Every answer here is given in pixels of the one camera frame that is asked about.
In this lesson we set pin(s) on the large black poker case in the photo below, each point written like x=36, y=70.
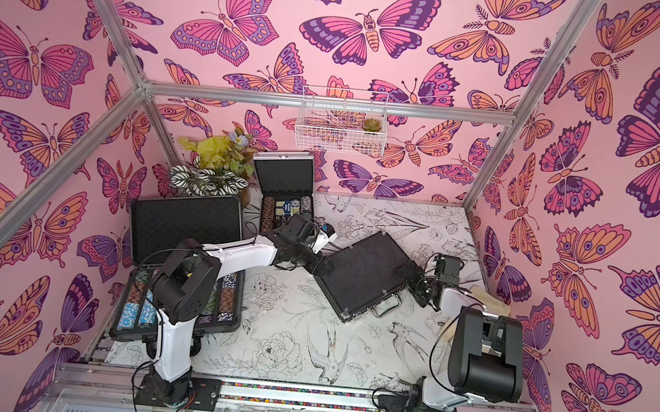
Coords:
x=162, y=229

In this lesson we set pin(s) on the aluminium front rail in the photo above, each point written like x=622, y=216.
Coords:
x=290, y=410

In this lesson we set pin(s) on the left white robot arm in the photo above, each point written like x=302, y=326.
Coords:
x=184, y=283

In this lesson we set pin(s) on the small silver poker case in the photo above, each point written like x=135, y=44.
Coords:
x=286, y=181

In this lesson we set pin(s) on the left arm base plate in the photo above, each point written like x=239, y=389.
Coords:
x=185, y=393

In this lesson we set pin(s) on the yellow-green leafy plant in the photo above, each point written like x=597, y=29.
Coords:
x=232, y=152

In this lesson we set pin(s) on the small green succulent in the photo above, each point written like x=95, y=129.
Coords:
x=372, y=125

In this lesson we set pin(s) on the black medium poker case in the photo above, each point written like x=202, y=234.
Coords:
x=358, y=278

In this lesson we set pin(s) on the beige work glove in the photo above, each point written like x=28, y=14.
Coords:
x=476, y=297

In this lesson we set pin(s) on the striped leaf plant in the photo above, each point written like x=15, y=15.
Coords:
x=200, y=182

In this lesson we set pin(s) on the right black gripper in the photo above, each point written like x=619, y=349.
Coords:
x=427, y=286

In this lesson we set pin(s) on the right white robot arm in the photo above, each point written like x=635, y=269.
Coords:
x=477, y=355

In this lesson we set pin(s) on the white wire basket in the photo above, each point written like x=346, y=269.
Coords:
x=330, y=119

